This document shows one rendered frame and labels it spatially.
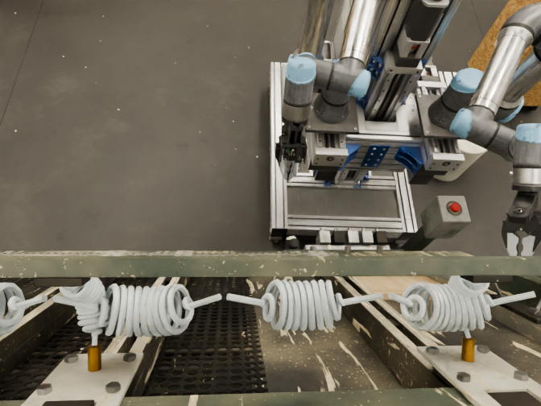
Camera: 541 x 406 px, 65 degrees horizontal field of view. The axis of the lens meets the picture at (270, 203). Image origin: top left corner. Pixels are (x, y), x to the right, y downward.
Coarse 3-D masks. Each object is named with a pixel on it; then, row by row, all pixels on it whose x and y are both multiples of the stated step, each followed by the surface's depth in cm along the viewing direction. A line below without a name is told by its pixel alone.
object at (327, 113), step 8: (320, 96) 171; (320, 104) 171; (328, 104) 168; (344, 104) 168; (320, 112) 174; (328, 112) 170; (336, 112) 170; (344, 112) 174; (328, 120) 173; (336, 120) 173; (344, 120) 176
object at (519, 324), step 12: (432, 276) 141; (444, 276) 136; (492, 312) 109; (504, 312) 104; (504, 324) 104; (516, 324) 99; (528, 324) 95; (540, 324) 93; (528, 336) 95; (540, 336) 92
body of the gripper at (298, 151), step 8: (288, 128) 118; (296, 128) 113; (280, 136) 120; (288, 136) 115; (296, 136) 117; (304, 136) 121; (280, 144) 119; (288, 144) 115; (296, 144) 116; (304, 144) 117; (280, 152) 119; (288, 152) 118; (296, 152) 117; (304, 152) 119; (280, 160) 118; (296, 160) 119; (304, 160) 118
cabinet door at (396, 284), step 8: (360, 280) 139; (368, 280) 139; (376, 280) 139; (384, 280) 140; (392, 280) 140; (400, 280) 140; (408, 280) 140; (416, 280) 139; (424, 280) 139; (432, 280) 139; (376, 288) 128; (384, 288) 128; (392, 288) 128; (400, 288) 129; (384, 296) 123
